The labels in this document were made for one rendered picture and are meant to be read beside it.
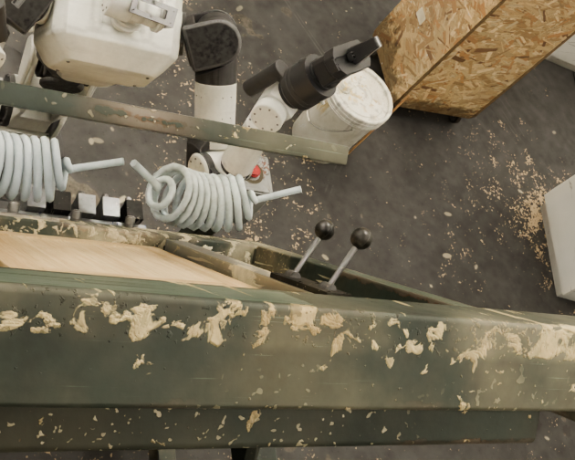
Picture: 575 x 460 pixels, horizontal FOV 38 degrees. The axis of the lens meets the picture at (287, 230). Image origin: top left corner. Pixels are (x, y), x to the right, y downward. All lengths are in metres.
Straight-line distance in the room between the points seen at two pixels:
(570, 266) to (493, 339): 3.23
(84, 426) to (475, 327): 0.43
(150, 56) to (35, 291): 1.09
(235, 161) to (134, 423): 0.90
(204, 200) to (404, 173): 3.08
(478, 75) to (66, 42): 2.56
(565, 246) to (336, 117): 1.39
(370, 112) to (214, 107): 1.68
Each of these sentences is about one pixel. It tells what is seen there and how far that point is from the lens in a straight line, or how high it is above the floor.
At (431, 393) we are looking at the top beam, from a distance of 0.91.
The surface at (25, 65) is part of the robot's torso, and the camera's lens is 2.11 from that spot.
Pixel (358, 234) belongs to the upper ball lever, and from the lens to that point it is 1.42.
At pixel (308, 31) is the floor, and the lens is 4.10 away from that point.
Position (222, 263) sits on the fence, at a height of 1.17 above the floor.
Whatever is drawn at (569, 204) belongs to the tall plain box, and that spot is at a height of 0.20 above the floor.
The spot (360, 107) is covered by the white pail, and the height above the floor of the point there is 0.36.
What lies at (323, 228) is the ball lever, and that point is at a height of 1.45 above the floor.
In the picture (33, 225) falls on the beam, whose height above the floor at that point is 0.90.
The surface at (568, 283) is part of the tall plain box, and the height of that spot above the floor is 0.11.
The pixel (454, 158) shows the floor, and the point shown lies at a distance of 4.19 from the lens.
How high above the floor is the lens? 2.56
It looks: 49 degrees down
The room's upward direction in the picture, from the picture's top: 48 degrees clockwise
